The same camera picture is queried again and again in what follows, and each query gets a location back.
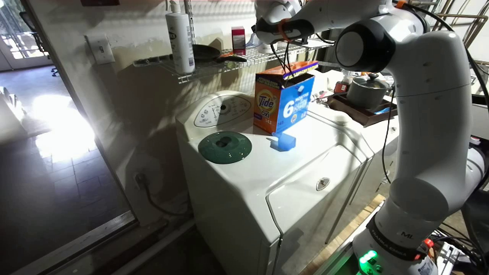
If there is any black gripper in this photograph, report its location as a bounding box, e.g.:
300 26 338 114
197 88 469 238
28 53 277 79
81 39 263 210
252 16 315 45

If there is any black pan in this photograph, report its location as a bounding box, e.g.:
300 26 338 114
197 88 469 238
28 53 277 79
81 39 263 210
191 42 223 64

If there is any blue detergent cardboard box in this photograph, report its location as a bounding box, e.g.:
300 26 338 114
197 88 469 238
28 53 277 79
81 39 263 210
252 59 320 137

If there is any tall white bottle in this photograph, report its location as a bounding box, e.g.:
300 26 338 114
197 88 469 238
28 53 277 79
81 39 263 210
164 0 197 76

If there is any blue plastic scoop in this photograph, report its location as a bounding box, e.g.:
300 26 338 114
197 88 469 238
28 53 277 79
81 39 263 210
266 131 298 152

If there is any wooden board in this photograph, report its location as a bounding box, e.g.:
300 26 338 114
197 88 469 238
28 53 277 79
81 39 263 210
298 192 387 275

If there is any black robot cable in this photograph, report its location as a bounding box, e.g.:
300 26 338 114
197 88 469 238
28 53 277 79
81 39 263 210
381 84 398 186

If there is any grey pot with lid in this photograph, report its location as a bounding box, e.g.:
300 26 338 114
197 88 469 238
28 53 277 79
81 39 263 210
346 71 390 111

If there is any brown tray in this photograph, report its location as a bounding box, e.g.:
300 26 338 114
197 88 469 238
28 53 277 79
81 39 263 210
327 93 399 128

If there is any pink white carton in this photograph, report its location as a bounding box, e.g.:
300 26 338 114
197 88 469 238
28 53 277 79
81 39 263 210
231 26 249 56

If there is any white wire shelf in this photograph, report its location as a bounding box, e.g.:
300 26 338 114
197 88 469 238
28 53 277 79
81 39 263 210
133 36 333 85

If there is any dark green round lid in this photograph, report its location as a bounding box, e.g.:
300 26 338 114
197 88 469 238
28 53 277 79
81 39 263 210
197 129 254 165

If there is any white wall outlet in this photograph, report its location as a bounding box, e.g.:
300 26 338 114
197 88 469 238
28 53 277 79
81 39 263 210
84 32 116 65

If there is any black power cord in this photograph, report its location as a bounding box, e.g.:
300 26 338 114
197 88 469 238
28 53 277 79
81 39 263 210
133 171 194 220

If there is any white washing machine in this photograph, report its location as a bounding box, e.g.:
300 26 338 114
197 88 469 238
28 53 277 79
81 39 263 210
175 88 379 275

